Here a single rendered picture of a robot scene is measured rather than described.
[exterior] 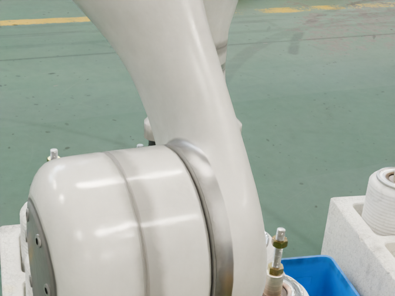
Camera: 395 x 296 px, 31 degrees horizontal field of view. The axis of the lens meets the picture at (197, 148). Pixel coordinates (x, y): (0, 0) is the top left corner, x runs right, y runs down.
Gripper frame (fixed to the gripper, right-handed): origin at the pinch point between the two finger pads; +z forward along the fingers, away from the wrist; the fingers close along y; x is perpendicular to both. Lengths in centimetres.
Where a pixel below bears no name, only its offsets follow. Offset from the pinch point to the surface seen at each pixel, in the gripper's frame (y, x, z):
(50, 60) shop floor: 28, -153, 33
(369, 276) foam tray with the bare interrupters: -32.1, -21.2, 21.3
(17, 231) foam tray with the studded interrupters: 21.3, -26.1, 16.5
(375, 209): -34.4, -29.2, 14.0
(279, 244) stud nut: -11.8, -1.4, 2.6
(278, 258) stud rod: -12.0, -1.8, 4.8
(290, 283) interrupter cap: -14.4, -3.5, 9.6
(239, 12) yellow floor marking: -43, -220, 32
